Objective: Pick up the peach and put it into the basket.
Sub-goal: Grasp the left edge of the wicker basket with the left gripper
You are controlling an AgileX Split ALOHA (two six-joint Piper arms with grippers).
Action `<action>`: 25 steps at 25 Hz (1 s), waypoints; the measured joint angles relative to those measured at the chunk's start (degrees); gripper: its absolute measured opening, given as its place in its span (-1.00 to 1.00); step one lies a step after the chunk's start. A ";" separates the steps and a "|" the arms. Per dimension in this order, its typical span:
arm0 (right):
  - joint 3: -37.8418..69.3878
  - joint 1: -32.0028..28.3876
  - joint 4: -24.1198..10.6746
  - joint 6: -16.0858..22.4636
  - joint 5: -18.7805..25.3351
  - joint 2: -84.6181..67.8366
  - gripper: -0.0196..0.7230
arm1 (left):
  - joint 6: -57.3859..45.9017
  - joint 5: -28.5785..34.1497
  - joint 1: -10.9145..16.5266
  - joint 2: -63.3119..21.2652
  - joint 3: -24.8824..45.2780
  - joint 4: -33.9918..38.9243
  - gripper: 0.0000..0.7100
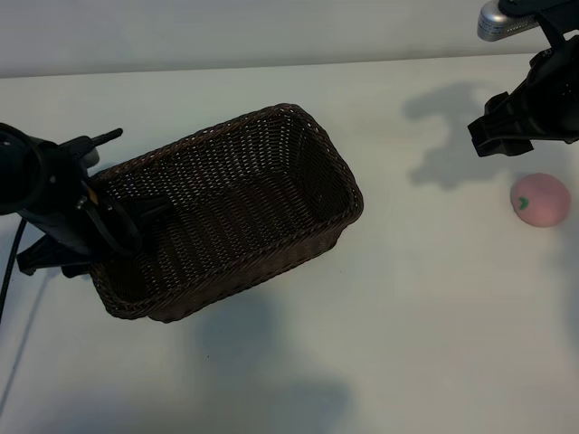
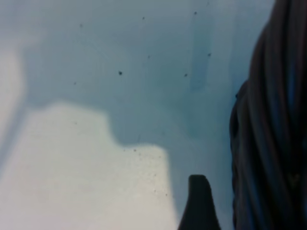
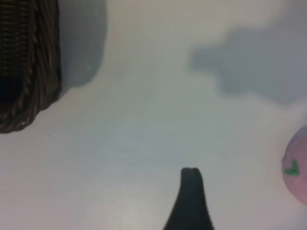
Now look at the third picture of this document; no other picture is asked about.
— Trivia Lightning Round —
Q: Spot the dark brown wicker basket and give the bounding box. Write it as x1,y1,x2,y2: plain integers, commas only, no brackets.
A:
0,0,62,134

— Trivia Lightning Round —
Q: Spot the pink peach with green leaf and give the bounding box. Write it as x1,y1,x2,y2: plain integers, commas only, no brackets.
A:
281,124,307,206

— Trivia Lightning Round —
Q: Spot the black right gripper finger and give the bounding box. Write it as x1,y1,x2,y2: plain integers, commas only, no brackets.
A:
162,167,215,230

